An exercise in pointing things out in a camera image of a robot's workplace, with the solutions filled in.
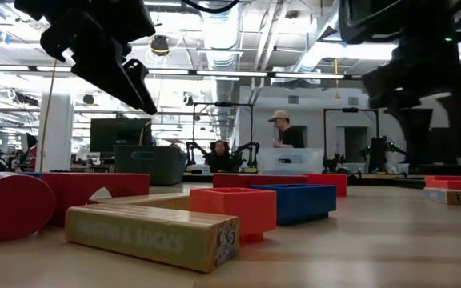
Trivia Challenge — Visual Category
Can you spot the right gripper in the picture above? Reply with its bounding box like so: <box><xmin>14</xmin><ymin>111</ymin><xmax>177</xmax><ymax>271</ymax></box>
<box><xmin>338</xmin><ymin>0</ymin><xmax>461</xmax><ymax>166</ymax></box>

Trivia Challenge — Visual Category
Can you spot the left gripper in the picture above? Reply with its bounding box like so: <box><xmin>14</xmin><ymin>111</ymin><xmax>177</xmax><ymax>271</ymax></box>
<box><xmin>14</xmin><ymin>0</ymin><xmax>146</xmax><ymax>110</ymax></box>

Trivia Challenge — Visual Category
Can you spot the orange rectangular block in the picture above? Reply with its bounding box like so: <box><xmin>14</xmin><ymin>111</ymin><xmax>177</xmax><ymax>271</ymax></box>
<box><xmin>425</xmin><ymin>179</ymin><xmax>461</xmax><ymax>194</ymax></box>
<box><xmin>424</xmin><ymin>174</ymin><xmax>461</xmax><ymax>182</ymax></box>

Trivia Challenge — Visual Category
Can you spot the printed wooden block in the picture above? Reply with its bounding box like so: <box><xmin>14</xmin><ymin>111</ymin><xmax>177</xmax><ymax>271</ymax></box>
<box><xmin>423</xmin><ymin>187</ymin><xmax>461</xmax><ymax>207</ymax></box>

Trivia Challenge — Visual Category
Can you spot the plain wooden block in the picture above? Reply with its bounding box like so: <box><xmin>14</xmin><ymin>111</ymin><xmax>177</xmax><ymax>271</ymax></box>
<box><xmin>87</xmin><ymin>192</ymin><xmax>191</xmax><ymax>212</ymax></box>

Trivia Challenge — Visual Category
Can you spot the red rectangular block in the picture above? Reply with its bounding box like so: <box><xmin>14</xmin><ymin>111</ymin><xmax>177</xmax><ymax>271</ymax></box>
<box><xmin>212</xmin><ymin>173</ymin><xmax>308</xmax><ymax>190</ymax></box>
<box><xmin>41</xmin><ymin>172</ymin><xmax>151</xmax><ymax>228</ymax></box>
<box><xmin>305</xmin><ymin>173</ymin><xmax>348</xmax><ymax>198</ymax></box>

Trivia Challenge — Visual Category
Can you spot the wooden block Muffin Socks print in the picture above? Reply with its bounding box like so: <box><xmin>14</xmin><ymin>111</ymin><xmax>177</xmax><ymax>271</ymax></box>
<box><xmin>64</xmin><ymin>202</ymin><xmax>240</xmax><ymax>274</ymax></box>

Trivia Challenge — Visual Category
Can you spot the orange square building brick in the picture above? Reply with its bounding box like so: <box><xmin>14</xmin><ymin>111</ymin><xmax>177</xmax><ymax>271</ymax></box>
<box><xmin>189</xmin><ymin>186</ymin><xmax>278</xmax><ymax>244</ymax></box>

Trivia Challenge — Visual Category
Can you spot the red cylinder block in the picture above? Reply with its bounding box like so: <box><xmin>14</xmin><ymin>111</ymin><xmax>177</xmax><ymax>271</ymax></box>
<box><xmin>0</xmin><ymin>171</ymin><xmax>58</xmax><ymax>242</ymax></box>

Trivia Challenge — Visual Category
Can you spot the ceiling tube light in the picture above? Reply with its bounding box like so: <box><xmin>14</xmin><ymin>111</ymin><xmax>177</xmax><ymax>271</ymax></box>
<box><xmin>196</xmin><ymin>70</ymin><xmax>268</xmax><ymax>78</ymax></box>
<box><xmin>0</xmin><ymin>65</ymin><xmax>73</xmax><ymax>74</ymax></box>
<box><xmin>274</xmin><ymin>72</ymin><xmax>346</xmax><ymax>80</ymax></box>
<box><xmin>147</xmin><ymin>68</ymin><xmax>190</xmax><ymax>76</ymax></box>

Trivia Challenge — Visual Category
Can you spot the black ceiling dome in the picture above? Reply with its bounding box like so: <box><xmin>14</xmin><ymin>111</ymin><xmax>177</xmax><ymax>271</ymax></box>
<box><xmin>150</xmin><ymin>34</ymin><xmax>170</xmax><ymax>57</ymax></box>

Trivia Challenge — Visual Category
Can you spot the black computer monitor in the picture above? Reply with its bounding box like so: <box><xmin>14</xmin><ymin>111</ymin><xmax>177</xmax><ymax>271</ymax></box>
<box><xmin>89</xmin><ymin>117</ymin><xmax>154</xmax><ymax>154</ymax></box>

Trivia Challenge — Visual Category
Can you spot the white pillar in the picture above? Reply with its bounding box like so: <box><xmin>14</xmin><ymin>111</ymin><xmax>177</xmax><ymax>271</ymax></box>
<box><xmin>35</xmin><ymin>92</ymin><xmax>75</xmax><ymax>174</ymax></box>

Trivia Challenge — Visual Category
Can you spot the teal plastic bin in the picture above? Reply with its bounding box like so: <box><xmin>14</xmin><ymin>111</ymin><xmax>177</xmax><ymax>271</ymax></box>
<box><xmin>113</xmin><ymin>144</ymin><xmax>188</xmax><ymax>186</ymax></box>

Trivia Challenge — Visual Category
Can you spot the white background bin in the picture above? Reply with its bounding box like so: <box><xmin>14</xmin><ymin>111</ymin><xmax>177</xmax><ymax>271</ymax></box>
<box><xmin>341</xmin><ymin>162</ymin><xmax>367</xmax><ymax>174</ymax></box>

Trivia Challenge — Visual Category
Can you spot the white box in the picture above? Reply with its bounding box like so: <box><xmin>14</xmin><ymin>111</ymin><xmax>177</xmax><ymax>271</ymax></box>
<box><xmin>191</xmin><ymin>163</ymin><xmax>212</xmax><ymax>176</ymax></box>

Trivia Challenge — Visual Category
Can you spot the yellow hanging pendant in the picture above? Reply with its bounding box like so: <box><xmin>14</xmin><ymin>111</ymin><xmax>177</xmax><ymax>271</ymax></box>
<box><xmin>333</xmin><ymin>58</ymin><xmax>342</xmax><ymax>100</ymax></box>

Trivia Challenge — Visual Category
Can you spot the person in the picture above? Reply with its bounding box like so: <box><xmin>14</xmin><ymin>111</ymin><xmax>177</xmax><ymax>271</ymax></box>
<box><xmin>267</xmin><ymin>109</ymin><xmax>307</xmax><ymax>150</ymax></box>
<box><xmin>206</xmin><ymin>139</ymin><xmax>236</xmax><ymax>174</ymax></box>

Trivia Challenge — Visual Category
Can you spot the clear plastic bin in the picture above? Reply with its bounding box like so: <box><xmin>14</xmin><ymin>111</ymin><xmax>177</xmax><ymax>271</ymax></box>
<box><xmin>257</xmin><ymin>147</ymin><xmax>325</xmax><ymax>176</ymax></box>

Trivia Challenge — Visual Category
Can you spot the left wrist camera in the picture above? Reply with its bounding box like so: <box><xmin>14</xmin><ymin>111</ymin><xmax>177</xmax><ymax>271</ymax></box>
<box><xmin>93</xmin><ymin>0</ymin><xmax>157</xmax><ymax>46</ymax></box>

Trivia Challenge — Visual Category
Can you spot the yellow cable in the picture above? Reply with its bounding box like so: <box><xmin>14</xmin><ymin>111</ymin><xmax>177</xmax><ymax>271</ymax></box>
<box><xmin>39</xmin><ymin>58</ymin><xmax>58</xmax><ymax>173</ymax></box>

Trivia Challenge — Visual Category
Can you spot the black gantry frame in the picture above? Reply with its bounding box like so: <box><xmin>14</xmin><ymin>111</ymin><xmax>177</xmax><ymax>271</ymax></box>
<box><xmin>192</xmin><ymin>102</ymin><xmax>255</xmax><ymax>169</ymax></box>
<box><xmin>323</xmin><ymin>106</ymin><xmax>380</xmax><ymax>173</ymax></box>

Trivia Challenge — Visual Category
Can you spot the black aluminium table frame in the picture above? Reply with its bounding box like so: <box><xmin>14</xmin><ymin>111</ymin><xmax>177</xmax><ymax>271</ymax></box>
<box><xmin>0</xmin><ymin>170</ymin><xmax>461</xmax><ymax>190</ymax></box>

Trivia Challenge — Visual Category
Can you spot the silver ceiling duct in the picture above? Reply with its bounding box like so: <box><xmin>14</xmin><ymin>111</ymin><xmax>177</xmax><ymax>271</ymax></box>
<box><xmin>294</xmin><ymin>11</ymin><xmax>346</xmax><ymax>74</ymax></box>
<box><xmin>202</xmin><ymin>0</ymin><xmax>244</xmax><ymax>139</ymax></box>

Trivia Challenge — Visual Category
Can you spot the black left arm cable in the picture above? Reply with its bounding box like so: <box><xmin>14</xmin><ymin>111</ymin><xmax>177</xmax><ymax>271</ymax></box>
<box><xmin>181</xmin><ymin>0</ymin><xmax>240</xmax><ymax>14</ymax></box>

